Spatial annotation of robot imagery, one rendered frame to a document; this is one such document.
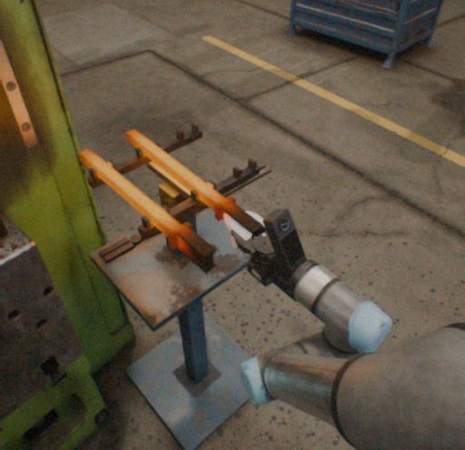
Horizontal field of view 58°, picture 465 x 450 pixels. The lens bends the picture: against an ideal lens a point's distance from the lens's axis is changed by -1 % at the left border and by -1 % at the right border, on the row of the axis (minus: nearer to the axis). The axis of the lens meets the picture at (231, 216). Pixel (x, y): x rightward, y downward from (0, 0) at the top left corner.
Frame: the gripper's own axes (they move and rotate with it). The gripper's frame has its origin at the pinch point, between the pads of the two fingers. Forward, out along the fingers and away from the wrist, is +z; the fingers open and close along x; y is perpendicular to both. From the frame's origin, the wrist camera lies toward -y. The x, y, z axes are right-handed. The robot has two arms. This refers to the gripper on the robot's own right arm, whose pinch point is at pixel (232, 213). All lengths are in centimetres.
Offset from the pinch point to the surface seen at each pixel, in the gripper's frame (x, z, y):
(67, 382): -40, 25, 58
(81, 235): -17, 49, 33
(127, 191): -12.6, 18.4, -0.9
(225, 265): 4.6, 7.8, 26.3
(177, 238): -12.4, 1.0, -0.2
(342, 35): 297, 188, 84
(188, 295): -8.0, 6.6, 26.3
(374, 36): 301, 158, 78
